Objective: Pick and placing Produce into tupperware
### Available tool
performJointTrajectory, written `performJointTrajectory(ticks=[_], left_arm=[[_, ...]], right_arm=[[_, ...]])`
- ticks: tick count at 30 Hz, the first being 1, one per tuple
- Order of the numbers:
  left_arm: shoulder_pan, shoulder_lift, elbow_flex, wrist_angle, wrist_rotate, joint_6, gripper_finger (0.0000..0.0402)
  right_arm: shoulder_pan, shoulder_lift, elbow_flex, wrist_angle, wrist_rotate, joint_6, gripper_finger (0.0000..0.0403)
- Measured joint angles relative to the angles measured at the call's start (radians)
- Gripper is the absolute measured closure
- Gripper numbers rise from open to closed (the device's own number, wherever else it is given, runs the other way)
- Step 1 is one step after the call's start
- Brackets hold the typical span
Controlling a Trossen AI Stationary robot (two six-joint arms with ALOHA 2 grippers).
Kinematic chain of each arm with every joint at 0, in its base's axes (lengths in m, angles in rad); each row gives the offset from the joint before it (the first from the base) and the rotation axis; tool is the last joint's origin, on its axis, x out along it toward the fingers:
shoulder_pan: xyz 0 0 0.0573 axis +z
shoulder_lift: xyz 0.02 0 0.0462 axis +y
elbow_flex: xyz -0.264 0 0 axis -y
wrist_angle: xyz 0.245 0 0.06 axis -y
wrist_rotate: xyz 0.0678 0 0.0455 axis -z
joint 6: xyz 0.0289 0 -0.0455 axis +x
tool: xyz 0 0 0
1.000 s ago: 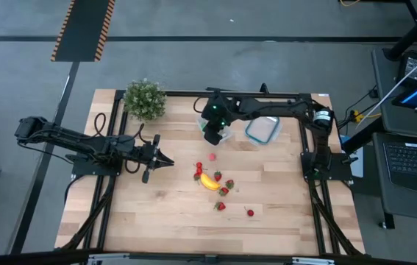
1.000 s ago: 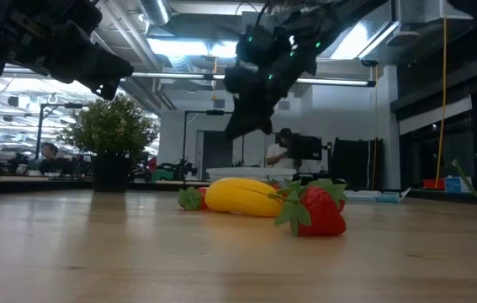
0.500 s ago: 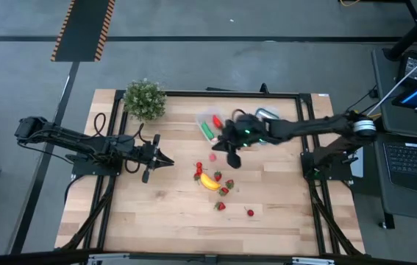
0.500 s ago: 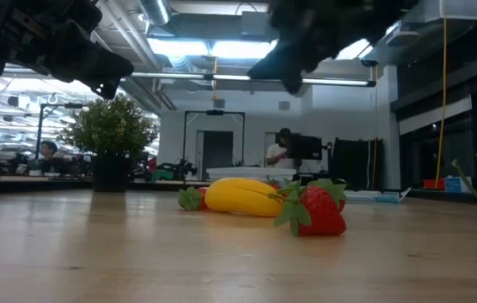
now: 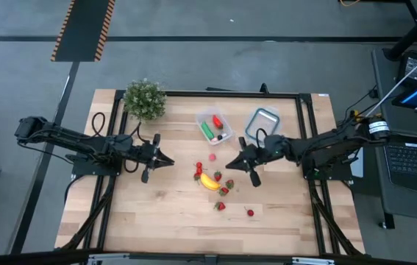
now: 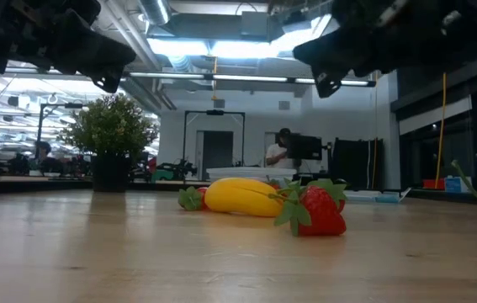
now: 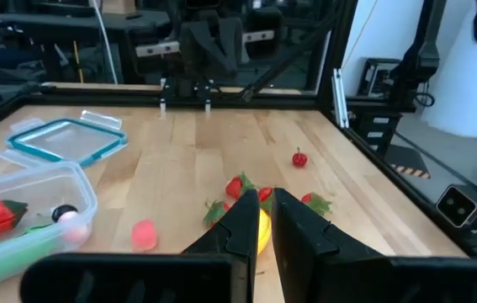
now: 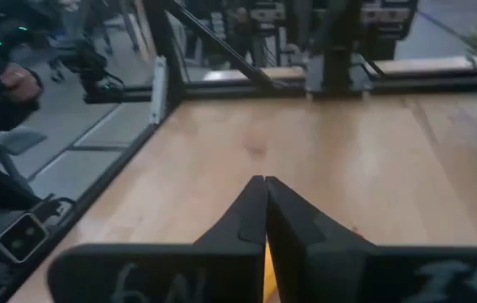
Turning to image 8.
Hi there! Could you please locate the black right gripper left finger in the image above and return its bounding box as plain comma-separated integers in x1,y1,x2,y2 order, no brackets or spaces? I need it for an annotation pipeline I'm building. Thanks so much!
193,175,268,303

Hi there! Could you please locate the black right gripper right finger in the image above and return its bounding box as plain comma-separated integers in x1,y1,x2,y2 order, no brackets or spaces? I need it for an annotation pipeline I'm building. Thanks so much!
266,175,377,303

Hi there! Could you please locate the yellow toy banana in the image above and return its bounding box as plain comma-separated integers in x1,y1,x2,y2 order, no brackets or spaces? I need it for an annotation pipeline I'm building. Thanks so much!
262,240,284,303

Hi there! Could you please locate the grey chair armrest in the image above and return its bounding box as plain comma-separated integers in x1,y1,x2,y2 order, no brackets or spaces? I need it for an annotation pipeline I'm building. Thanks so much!
0,127,49,194

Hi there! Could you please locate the person's hand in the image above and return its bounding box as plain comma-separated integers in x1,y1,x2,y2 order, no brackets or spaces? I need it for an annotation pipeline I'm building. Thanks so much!
0,64,45,105

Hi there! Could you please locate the silver aluminium bracket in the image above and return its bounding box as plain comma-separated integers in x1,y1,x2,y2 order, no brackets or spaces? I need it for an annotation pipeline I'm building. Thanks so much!
149,56,168,126

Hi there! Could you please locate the black silver table-level camera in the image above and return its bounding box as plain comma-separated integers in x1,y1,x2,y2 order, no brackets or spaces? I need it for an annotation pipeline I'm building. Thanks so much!
0,195,76,265

